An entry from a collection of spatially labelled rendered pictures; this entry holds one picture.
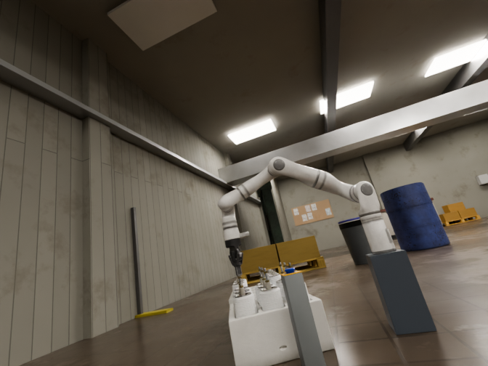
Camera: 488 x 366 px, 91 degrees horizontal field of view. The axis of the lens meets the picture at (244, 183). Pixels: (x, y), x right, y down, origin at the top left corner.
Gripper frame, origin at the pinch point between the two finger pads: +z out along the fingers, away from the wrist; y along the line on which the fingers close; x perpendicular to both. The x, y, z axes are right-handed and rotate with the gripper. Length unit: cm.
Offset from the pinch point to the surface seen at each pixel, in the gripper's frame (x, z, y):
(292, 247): 189, -3, -225
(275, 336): 6.0, 26.2, 10.6
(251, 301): 1.5, 12.8, 4.6
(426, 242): 320, 27, -101
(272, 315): 6.6, 18.8, 10.8
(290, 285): 8.6, 7.8, 25.5
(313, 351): 10.8, 29.5, 26.4
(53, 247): -106, -48, -166
